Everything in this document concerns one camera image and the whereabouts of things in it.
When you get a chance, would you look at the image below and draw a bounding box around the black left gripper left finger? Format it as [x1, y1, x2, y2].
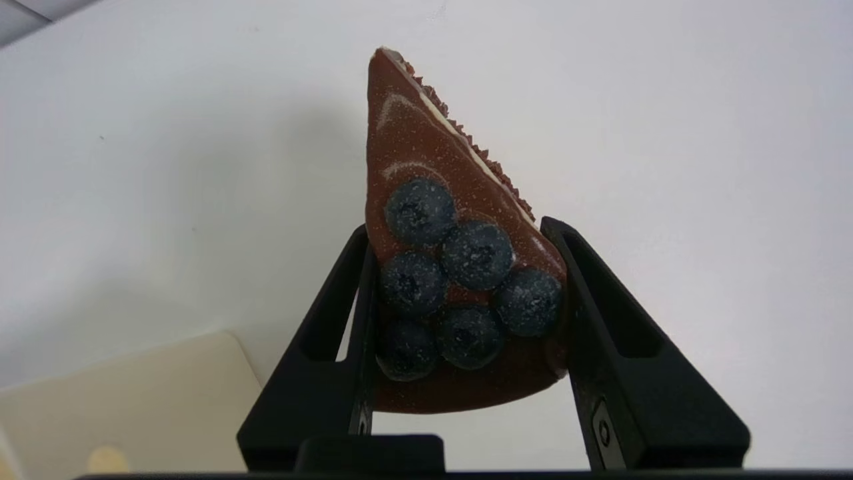
[237, 225, 379, 473]

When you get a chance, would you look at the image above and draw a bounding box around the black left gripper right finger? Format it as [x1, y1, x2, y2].
[540, 216, 752, 471]

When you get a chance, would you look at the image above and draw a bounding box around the chocolate blueberry cake slice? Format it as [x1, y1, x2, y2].
[364, 47, 570, 414]

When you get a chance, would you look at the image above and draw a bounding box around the cream plastic storage box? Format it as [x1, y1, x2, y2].
[0, 331, 264, 480]

